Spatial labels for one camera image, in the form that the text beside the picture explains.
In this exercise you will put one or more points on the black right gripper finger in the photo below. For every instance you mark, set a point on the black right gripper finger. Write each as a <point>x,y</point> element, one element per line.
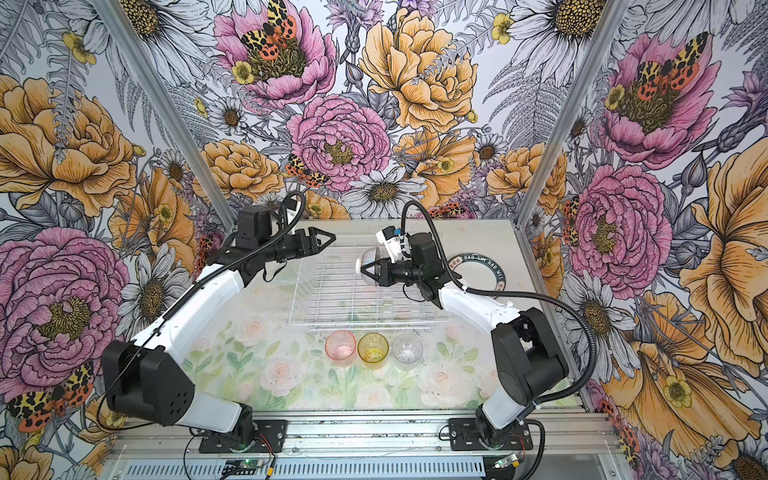
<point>367,277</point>
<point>371,263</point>

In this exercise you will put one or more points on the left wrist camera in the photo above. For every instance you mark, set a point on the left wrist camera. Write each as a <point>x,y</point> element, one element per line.
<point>293,206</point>

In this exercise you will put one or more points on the clear glass cup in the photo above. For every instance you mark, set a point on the clear glass cup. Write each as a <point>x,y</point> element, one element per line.
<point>407,349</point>

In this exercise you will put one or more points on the green circuit board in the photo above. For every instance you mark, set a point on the green circuit board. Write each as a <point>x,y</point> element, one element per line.
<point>248,468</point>
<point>509,461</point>

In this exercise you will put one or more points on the aluminium corner frame post left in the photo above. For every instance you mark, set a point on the aluminium corner frame post left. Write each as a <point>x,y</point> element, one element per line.
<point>140,62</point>

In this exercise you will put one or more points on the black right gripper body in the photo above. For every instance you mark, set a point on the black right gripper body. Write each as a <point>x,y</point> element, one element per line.
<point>401,272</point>

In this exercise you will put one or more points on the pink glass cup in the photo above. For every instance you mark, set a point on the pink glass cup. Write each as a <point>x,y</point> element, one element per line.
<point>341,345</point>

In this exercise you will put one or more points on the white plate green band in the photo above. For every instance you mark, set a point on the white plate green band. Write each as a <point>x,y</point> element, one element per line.
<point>479,271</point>

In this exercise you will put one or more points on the green circuit board right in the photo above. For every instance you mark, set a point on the green circuit board right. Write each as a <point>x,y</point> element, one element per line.
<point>509,461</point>

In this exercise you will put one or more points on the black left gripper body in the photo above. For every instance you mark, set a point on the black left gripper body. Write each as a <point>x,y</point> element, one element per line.
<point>290,246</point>

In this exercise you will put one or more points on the aluminium corner frame post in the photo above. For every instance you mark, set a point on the aluminium corner frame post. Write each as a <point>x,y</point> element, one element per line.
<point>140,62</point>
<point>600,46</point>

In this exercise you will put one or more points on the white ceramic bowl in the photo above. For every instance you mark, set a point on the white ceramic bowl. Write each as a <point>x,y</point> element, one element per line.
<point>374,252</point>

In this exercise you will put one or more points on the aluminium front rail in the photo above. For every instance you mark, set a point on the aluminium front rail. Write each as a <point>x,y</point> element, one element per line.
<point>334,435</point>

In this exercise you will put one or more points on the aluminium corner frame post right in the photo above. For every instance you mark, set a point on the aluminium corner frame post right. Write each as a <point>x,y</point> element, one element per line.
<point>600,46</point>

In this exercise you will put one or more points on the green circuit board left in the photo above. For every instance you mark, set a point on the green circuit board left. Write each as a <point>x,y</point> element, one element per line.
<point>248,468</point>

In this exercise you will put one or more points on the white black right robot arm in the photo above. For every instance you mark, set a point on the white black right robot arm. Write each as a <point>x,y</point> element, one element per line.
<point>528,358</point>

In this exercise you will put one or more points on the yellow glass cup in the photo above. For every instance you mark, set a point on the yellow glass cup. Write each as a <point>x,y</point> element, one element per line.
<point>373,348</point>

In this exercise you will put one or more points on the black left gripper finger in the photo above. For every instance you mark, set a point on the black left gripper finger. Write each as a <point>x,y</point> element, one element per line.
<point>318,243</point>
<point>321,236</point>

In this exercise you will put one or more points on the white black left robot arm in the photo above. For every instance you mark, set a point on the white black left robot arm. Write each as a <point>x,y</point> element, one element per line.
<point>144,376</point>

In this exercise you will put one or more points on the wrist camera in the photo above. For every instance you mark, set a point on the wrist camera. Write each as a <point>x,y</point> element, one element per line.
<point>293,206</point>
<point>395,243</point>

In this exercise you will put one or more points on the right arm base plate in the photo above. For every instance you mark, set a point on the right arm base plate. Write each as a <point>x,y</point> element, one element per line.
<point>470,434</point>

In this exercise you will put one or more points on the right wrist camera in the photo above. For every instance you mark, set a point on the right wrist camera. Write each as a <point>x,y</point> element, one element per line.
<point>395,243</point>

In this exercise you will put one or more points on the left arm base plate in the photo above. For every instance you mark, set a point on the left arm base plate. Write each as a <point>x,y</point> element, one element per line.
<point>256,436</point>

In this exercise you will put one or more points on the white wire dish rack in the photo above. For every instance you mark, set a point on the white wire dish rack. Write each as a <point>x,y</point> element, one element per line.
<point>330,295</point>

